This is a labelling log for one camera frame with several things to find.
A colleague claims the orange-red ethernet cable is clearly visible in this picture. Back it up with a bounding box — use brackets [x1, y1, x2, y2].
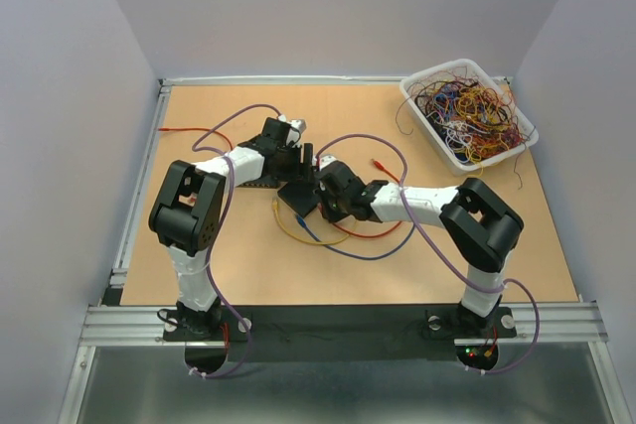
[158, 125, 235, 151]

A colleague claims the red ethernet cable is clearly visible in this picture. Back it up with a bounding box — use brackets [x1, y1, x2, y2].
[332, 158, 404, 239]

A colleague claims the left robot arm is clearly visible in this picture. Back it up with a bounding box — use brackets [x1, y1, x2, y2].
[149, 115, 311, 333]

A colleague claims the small black network switch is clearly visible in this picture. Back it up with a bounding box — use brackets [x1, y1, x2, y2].
[277, 180, 320, 218]

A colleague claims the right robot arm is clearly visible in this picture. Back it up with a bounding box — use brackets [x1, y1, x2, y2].
[315, 160, 524, 321]

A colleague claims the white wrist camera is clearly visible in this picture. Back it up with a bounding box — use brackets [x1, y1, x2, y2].
[314, 155, 337, 171]
[276, 114, 306, 135]

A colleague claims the tangled coloured wire pile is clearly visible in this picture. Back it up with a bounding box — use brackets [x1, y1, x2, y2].
[396, 62, 529, 190]

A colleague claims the aluminium frame rail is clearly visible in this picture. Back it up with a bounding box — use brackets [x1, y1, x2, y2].
[57, 76, 612, 424]

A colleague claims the blue ethernet cable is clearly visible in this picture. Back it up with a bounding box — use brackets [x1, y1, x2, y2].
[294, 213, 418, 261]

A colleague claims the long black network switch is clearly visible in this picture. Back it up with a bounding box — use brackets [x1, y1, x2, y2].
[238, 174, 280, 190]

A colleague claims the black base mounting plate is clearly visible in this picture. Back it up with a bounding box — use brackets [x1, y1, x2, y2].
[157, 304, 517, 362]

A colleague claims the yellow ethernet cable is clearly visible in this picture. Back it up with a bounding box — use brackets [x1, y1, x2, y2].
[270, 198, 352, 246]

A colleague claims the white plastic wire bin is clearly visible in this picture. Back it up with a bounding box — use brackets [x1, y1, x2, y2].
[398, 59, 539, 176]

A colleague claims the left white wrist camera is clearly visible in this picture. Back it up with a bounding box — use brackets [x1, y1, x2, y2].
[276, 114, 306, 135]

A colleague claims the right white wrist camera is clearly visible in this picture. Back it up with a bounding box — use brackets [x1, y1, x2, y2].
[314, 155, 337, 171]

